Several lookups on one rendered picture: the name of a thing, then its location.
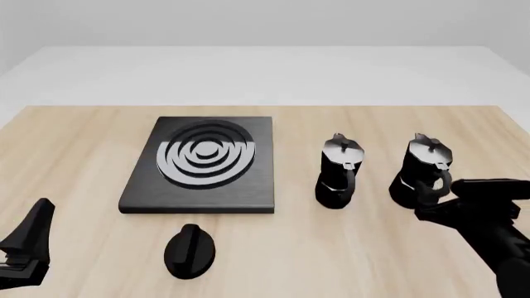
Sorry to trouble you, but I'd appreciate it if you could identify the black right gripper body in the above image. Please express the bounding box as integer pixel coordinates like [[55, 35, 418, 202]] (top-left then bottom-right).
[[413, 198, 522, 225]]

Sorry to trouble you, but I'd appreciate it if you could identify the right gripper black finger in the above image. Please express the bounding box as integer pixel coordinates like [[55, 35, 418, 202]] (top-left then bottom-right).
[[414, 179, 441, 209]]

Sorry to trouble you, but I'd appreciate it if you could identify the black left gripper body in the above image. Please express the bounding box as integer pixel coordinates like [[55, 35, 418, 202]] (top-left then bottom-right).
[[0, 248, 54, 291]]

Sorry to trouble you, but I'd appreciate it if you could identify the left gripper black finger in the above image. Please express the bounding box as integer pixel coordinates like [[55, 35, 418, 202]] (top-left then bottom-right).
[[0, 197, 56, 266]]

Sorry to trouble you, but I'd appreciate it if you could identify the black silver-lidded moka pot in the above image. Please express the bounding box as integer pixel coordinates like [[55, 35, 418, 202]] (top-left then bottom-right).
[[388, 132, 455, 209], [315, 132, 366, 210]]

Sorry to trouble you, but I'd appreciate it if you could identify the round black stove knob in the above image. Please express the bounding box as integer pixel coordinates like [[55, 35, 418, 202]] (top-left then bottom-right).
[[163, 223, 217, 281]]

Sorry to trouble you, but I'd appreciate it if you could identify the flat black stove plate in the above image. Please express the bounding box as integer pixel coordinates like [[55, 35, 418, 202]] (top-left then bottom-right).
[[118, 116, 277, 216]]

